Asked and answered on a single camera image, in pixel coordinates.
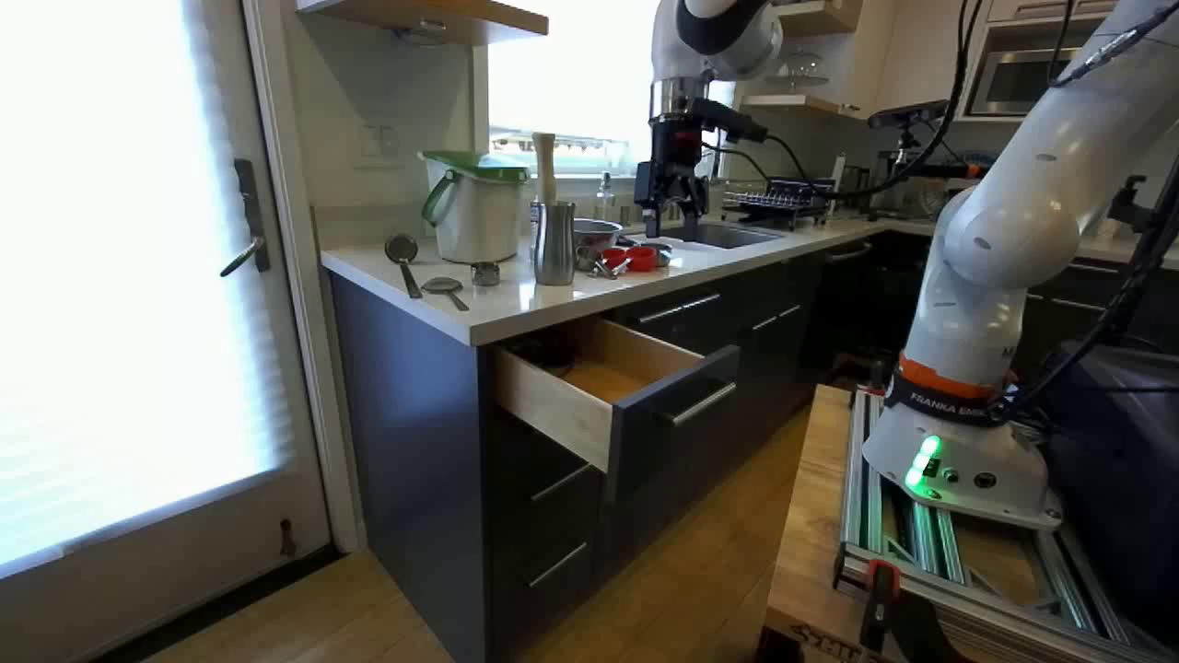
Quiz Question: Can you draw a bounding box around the wrist mounted camera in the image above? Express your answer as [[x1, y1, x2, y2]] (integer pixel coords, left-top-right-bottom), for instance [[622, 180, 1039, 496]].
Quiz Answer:
[[698, 102, 773, 146]]

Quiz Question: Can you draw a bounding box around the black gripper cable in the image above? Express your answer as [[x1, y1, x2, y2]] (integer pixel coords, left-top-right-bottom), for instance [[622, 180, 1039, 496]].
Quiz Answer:
[[845, 0, 990, 207]]

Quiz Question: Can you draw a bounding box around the white wooden pestle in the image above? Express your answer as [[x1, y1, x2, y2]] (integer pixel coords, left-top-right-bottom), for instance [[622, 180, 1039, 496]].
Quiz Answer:
[[532, 129, 563, 213]]

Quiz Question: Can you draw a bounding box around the steel utensil cup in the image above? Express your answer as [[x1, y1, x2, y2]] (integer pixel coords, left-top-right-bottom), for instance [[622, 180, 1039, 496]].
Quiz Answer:
[[532, 200, 581, 289]]

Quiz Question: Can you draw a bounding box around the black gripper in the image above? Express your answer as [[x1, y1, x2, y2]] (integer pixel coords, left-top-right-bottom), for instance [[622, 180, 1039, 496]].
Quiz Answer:
[[634, 113, 714, 241]]

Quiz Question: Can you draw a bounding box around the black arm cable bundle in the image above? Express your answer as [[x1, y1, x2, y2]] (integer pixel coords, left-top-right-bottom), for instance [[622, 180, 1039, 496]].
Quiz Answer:
[[1003, 159, 1179, 418]]

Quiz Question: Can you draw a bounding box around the dark metal door handle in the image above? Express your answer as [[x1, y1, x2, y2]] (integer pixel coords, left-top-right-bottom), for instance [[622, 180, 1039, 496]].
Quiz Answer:
[[217, 154, 278, 279]]

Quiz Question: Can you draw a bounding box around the black stand camera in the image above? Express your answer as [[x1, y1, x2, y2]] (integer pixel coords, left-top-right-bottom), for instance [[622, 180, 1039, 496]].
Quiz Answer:
[[874, 102, 989, 213]]

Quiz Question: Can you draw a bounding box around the wide handled steel measuring cup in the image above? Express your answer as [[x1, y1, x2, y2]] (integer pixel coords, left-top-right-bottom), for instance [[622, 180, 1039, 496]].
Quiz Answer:
[[382, 231, 425, 302]]

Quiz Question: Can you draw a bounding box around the dark grey base cabinet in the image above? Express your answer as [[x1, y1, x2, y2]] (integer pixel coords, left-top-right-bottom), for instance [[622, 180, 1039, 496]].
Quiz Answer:
[[325, 226, 887, 663]]

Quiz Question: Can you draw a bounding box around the open wooden drawer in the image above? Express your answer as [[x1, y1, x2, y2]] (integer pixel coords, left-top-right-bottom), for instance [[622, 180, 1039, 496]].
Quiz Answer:
[[495, 313, 748, 500]]

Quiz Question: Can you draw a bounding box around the steel mixing bowl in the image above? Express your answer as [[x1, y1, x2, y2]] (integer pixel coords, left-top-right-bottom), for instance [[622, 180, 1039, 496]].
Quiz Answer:
[[570, 218, 632, 257]]

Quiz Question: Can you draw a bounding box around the kitchen sink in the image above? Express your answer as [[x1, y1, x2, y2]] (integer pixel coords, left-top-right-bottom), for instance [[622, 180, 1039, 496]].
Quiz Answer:
[[680, 213, 792, 256]]

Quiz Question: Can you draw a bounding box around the orange black clamp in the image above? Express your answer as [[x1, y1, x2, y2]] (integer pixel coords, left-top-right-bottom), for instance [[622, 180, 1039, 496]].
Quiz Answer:
[[854, 556, 909, 655]]

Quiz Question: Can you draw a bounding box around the kitchen window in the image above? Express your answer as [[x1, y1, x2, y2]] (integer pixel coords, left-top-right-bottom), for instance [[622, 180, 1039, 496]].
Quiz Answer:
[[488, 0, 670, 177]]

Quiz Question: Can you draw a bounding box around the dark covered box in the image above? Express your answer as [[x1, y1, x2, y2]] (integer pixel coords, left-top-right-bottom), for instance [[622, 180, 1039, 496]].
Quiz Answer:
[[1039, 343, 1179, 650]]

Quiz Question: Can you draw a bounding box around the black wire rack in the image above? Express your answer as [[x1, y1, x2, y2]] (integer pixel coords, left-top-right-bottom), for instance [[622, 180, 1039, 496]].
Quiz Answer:
[[735, 173, 845, 231]]

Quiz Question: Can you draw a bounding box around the white wall cabinet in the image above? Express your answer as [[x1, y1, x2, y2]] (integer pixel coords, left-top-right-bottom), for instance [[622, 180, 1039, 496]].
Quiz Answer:
[[742, 0, 978, 125]]

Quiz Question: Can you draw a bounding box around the white bin with green lid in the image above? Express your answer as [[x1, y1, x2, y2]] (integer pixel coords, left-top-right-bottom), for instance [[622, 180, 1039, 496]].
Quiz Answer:
[[415, 146, 536, 270]]

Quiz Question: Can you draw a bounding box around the long handled steel measuring cup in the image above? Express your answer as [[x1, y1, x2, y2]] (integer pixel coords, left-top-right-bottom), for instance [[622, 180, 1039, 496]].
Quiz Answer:
[[419, 272, 472, 313]]

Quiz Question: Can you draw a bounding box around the wooden robot cart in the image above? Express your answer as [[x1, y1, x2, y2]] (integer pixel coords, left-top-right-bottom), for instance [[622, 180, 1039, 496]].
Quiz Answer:
[[754, 380, 1179, 663]]

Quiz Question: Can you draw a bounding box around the steel microwave oven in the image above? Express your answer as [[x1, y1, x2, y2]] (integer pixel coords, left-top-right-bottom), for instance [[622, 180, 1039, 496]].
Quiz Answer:
[[962, 15, 1117, 125]]

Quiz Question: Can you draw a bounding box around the aluminium extrusion frame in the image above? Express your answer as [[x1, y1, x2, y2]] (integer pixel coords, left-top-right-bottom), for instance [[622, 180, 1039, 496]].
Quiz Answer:
[[832, 386, 1151, 663]]

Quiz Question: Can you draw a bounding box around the wooden wall shelf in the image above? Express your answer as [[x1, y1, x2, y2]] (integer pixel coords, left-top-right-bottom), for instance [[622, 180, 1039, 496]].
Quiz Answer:
[[290, 0, 553, 48]]

